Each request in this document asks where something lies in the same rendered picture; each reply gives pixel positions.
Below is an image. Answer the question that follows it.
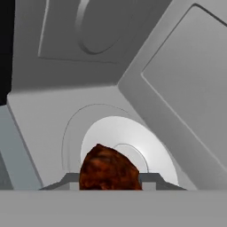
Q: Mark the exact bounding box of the grey microwave oven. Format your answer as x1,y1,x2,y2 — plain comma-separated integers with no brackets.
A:
6,0,227,191

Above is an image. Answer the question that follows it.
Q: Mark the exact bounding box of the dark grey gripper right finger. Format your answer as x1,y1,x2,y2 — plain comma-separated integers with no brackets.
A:
138,172,187,191

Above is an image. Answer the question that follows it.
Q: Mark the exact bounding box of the white round plate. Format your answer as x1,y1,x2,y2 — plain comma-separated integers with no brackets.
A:
80,115,180,187

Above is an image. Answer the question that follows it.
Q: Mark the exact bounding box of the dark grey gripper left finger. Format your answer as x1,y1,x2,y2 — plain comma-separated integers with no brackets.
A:
39,172,81,191

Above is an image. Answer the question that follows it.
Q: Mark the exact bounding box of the brown chicken drumstick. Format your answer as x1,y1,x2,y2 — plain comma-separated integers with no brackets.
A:
78,143,144,192

